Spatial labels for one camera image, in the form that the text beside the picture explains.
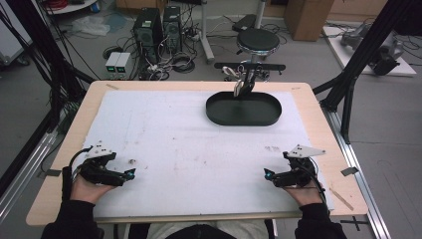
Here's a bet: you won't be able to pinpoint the large black computer tower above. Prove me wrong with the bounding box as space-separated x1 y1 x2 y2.
131 7 164 69

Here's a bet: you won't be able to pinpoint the grey robot equipment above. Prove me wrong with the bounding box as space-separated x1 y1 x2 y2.
339 23 406 77

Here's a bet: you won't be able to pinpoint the black frame struts with cables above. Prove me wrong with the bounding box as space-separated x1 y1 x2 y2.
0 0 98 133

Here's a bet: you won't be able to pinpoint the white floor board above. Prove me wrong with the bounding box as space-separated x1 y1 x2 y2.
321 25 418 78

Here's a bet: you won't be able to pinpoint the person's torso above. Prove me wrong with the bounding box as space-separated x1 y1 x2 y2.
127 220 277 239

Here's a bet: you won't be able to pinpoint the coiled black cables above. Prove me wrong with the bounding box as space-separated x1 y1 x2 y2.
170 54 196 75

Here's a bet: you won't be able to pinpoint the brown cardboard box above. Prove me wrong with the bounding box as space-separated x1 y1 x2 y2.
284 0 335 42

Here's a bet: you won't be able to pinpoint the black round stool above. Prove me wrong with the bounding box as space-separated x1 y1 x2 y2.
236 27 282 64

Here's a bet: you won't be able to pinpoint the hand-held gripper black cable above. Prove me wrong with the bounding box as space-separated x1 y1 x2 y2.
61 145 95 202
300 158 328 204

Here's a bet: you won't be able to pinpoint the black car key with strap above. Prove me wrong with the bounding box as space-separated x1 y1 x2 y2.
239 68 257 98

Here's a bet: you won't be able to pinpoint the black flat case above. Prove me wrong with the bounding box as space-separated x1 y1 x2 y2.
231 13 258 33

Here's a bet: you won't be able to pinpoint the black key rack with tray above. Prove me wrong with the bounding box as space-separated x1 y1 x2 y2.
205 62 287 127

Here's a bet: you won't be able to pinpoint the silver car key with ring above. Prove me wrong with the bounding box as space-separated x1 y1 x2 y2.
221 65 245 99

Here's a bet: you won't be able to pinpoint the white metal stand leg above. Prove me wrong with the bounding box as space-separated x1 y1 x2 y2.
198 0 216 65

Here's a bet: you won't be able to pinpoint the person's left hand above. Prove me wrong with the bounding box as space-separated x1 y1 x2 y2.
70 173 115 205

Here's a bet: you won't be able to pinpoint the white round table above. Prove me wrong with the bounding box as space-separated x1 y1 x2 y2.
42 0 100 16

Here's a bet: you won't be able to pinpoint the aluminium rail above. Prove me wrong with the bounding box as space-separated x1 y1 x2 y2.
0 131 58 224
321 107 393 239

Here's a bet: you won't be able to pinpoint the black tape piece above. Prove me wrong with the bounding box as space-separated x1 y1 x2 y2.
339 166 360 177

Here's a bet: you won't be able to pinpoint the left hand-held gripper black cable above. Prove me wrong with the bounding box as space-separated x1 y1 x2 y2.
61 145 95 202

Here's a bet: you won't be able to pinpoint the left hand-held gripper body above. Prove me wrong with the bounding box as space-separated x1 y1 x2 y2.
79 140 127 187

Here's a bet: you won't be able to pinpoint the right hand-held gripper black cable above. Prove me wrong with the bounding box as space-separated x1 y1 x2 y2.
300 158 328 204

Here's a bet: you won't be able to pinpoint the white table mat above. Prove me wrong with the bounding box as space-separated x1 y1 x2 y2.
79 90 334 220

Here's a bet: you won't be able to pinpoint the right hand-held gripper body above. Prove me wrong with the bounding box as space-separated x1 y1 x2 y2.
273 143 326 189

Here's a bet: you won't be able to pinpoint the black frame strut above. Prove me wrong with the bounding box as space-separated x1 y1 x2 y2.
313 0 422 144

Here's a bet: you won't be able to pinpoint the clear plastic bag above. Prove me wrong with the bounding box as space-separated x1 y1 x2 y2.
71 15 111 37

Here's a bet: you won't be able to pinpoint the person's right hand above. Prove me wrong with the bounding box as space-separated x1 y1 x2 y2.
284 178 325 208

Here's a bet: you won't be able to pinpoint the slim black computer tower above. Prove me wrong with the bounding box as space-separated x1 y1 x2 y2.
161 5 183 55

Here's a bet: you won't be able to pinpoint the white bench power supply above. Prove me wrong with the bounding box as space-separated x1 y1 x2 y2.
105 51 122 80
114 52 132 81

